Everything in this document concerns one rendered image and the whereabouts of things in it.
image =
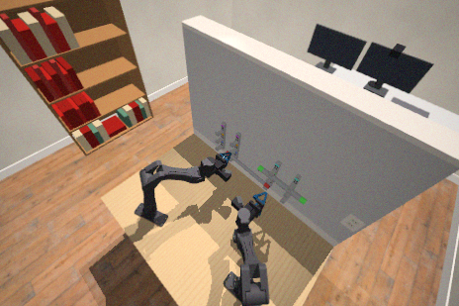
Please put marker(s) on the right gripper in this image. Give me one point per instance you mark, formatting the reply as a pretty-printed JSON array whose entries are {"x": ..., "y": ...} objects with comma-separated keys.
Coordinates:
[{"x": 257, "y": 208}]

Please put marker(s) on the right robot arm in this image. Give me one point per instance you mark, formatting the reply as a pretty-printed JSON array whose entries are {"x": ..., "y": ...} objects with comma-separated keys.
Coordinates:
[{"x": 258, "y": 294}]

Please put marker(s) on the grey metal bar with red end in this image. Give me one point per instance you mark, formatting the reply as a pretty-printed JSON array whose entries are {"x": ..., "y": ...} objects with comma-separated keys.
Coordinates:
[{"x": 250, "y": 172}]

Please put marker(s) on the grey metal bar with green ends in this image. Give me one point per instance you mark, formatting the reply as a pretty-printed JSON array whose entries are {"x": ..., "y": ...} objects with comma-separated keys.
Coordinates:
[{"x": 282, "y": 185}]

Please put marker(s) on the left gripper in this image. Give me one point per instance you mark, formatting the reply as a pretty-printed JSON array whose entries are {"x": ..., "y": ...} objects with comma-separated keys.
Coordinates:
[{"x": 222, "y": 157}]

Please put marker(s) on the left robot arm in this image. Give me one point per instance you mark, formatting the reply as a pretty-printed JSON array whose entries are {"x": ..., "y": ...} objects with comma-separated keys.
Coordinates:
[{"x": 193, "y": 174}]

